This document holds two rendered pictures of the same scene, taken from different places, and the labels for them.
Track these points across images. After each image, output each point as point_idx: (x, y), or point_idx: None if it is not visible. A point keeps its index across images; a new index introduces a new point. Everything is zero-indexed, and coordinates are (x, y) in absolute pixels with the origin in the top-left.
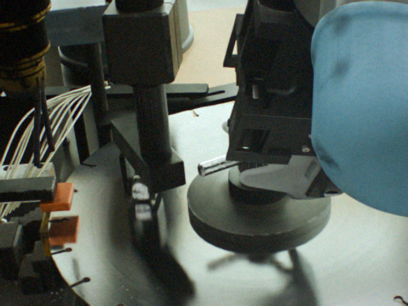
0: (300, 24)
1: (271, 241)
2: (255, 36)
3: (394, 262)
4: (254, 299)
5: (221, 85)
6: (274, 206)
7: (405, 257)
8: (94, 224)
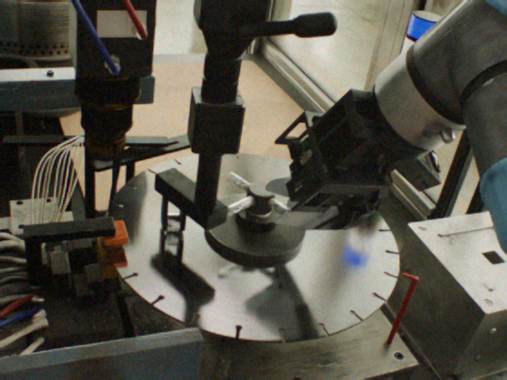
0: (385, 129)
1: (277, 259)
2: (337, 132)
3: (361, 270)
4: (285, 301)
5: (173, 137)
6: (272, 233)
7: (366, 265)
8: (145, 252)
